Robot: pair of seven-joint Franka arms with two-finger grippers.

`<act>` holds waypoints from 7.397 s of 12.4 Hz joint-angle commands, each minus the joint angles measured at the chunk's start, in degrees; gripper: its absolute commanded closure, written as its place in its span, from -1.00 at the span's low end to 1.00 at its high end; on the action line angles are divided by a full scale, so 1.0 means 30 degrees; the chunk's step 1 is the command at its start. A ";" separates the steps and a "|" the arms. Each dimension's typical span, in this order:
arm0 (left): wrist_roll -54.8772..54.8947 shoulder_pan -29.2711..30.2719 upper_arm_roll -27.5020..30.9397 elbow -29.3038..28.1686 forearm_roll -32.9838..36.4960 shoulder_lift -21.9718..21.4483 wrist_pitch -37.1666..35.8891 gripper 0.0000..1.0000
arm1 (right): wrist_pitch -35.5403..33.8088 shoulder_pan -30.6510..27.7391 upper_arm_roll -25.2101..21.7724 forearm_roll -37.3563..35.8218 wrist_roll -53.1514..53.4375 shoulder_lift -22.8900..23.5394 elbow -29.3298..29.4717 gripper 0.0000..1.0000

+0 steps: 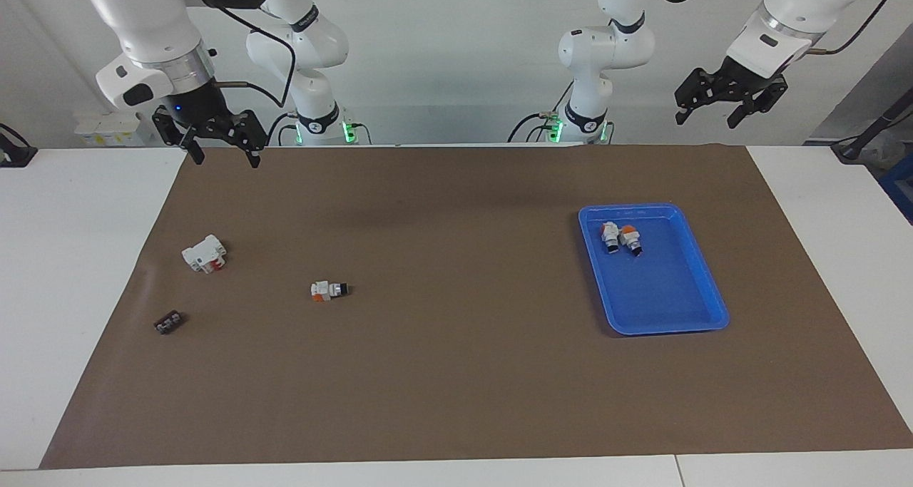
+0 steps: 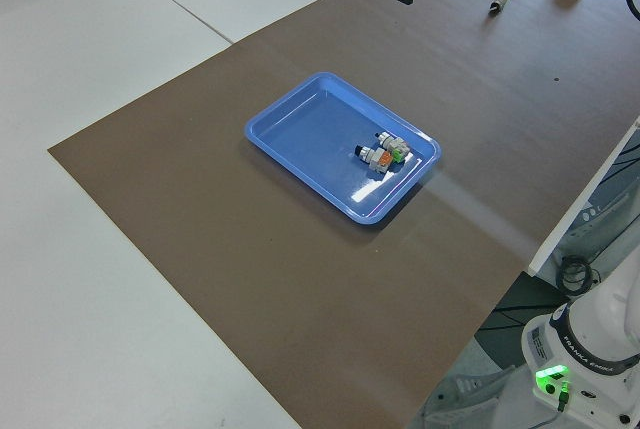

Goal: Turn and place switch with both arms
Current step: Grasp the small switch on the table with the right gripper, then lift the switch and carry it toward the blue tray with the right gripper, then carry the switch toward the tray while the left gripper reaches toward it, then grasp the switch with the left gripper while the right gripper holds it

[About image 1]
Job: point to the white red push button switch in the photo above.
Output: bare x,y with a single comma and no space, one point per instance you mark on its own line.
610,236

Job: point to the white orange green button switch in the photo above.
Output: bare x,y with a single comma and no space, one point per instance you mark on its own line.
324,290

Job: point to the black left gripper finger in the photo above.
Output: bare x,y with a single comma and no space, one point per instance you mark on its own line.
697,88
763,100

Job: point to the white background box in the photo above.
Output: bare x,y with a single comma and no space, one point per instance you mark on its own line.
107,127

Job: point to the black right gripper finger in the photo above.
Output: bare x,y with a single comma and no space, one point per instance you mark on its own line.
175,127
251,130

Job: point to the white orange push button switch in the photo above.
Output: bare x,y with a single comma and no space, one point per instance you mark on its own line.
630,239

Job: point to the black clamp mount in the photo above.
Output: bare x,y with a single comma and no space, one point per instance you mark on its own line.
16,155

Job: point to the blue crate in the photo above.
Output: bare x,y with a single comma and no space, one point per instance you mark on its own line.
900,187

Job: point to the brown table mat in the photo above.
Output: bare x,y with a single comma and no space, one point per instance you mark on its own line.
456,373

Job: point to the small black terminal block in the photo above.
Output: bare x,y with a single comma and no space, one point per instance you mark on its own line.
168,323

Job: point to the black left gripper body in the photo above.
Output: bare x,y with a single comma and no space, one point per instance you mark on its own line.
745,80

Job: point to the black stand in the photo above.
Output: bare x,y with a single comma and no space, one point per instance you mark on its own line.
874,127

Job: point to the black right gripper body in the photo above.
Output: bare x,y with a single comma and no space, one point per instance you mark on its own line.
196,109

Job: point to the blue plastic tray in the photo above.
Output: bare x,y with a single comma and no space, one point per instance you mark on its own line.
663,294

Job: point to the white red circuit breaker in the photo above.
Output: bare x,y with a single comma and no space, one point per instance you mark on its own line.
201,253

